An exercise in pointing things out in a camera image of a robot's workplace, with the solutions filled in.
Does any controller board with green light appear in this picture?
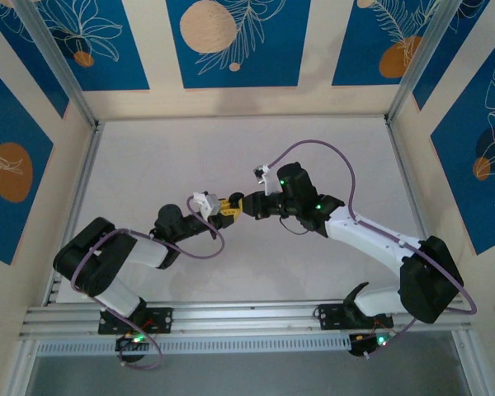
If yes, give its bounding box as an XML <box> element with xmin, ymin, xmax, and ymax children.
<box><xmin>114</xmin><ymin>332</ymin><xmax>150</xmax><ymax>352</ymax></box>
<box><xmin>348</xmin><ymin>331</ymin><xmax>394</xmax><ymax>359</ymax></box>

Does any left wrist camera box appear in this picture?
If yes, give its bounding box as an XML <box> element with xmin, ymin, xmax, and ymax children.
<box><xmin>191</xmin><ymin>190</ymin><xmax>223</xmax><ymax>220</ymax></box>

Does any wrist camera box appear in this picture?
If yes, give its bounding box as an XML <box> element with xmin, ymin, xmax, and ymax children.
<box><xmin>251</xmin><ymin>163</ymin><xmax>282</xmax><ymax>196</ymax></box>
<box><xmin>191</xmin><ymin>190</ymin><xmax>223</xmax><ymax>220</ymax></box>

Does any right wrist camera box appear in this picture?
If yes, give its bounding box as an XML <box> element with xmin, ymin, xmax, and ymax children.
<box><xmin>251</xmin><ymin>163</ymin><xmax>282</xmax><ymax>196</ymax></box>

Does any thin black wire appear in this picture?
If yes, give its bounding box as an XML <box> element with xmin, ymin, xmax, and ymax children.
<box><xmin>279</xmin><ymin>214</ymin><xmax>311</xmax><ymax>237</ymax></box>

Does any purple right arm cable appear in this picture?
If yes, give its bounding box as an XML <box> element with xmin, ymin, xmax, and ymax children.
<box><xmin>267</xmin><ymin>139</ymin><xmax>479</xmax><ymax>360</ymax></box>

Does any aluminium side rail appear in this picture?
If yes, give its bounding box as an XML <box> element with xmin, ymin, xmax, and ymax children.
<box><xmin>43</xmin><ymin>121</ymin><xmax>105</xmax><ymax>306</ymax></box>
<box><xmin>384</xmin><ymin>115</ymin><xmax>478</xmax><ymax>331</ymax></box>

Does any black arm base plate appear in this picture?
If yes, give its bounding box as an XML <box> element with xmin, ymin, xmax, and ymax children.
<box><xmin>314</xmin><ymin>303</ymin><xmax>396</xmax><ymax>332</ymax></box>
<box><xmin>97</xmin><ymin>305</ymin><xmax>175</xmax><ymax>336</ymax></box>

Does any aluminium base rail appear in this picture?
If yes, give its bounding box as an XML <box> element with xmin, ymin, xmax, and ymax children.
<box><xmin>18</xmin><ymin>299</ymin><xmax>475</xmax><ymax>336</ymax></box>

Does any grey slotted cable duct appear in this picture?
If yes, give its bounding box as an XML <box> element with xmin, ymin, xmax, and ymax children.
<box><xmin>35</xmin><ymin>332</ymin><xmax>354</xmax><ymax>356</ymax></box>

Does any aluminium frame post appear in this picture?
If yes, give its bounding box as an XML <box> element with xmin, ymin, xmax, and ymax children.
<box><xmin>14</xmin><ymin>0</ymin><xmax>100</xmax><ymax>131</ymax></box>
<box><xmin>385</xmin><ymin>0</ymin><xmax>463</xmax><ymax>125</ymax></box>

